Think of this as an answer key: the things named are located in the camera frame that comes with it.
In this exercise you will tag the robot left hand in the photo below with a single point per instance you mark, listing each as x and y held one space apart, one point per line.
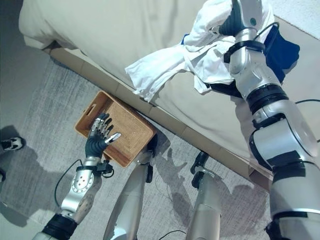
94 147

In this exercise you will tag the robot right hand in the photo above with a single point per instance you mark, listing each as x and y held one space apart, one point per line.
247 12

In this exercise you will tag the white garment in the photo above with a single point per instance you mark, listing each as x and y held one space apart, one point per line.
175 65

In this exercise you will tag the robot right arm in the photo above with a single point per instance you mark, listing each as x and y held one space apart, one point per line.
277 130

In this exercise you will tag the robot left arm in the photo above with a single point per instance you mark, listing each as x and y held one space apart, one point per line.
78 185

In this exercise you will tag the woven brown basket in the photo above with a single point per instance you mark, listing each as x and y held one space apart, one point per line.
130 135

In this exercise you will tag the dark blue garment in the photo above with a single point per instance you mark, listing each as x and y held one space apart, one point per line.
282 52

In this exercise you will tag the beige bed base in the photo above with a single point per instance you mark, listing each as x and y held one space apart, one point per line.
165 117

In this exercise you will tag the person's shoe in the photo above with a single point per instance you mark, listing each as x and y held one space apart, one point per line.
11 143

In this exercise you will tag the beige bed mattress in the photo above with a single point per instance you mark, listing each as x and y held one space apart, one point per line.
120 32

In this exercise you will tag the robot right leg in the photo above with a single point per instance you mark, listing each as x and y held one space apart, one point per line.
207 200

